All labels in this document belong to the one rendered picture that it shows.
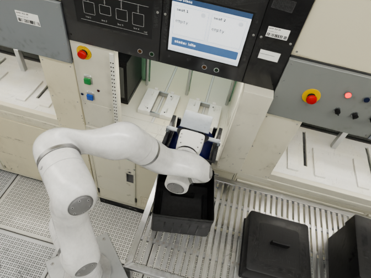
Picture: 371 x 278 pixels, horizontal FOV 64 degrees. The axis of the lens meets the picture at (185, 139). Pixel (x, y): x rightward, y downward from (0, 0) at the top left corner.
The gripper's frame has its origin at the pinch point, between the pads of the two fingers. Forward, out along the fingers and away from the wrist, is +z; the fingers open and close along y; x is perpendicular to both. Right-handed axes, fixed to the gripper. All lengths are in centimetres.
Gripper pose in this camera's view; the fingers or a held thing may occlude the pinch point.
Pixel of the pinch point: (195, 125)
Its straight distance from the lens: 122.2
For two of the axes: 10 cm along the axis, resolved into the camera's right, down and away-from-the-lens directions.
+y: 9.6, 2.7, -0.6
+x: 1.4, -6.5, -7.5
